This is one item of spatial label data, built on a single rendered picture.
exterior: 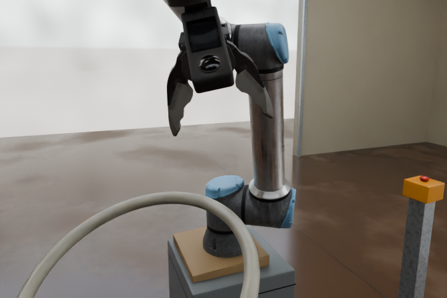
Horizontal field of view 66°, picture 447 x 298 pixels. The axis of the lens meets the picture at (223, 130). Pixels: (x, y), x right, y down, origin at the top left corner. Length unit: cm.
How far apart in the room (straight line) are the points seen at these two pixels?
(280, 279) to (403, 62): 639
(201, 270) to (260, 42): 81
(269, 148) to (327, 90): 522
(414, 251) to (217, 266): 97
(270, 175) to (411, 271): 99
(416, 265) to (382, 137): 553
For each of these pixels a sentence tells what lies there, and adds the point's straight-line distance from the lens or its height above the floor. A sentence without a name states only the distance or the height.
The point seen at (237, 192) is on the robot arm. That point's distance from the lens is 130.
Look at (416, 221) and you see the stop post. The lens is 185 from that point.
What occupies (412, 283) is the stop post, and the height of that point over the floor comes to 59.
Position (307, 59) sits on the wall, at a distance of 605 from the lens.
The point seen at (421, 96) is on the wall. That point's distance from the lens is 790.
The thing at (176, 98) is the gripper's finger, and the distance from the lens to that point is 49.
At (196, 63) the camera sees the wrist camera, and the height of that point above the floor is 161.
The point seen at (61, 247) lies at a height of 120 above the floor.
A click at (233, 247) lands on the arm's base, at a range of 138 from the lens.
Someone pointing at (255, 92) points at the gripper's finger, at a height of 157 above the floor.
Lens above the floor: 161
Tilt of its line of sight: 11 degrees down
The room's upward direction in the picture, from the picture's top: straight up
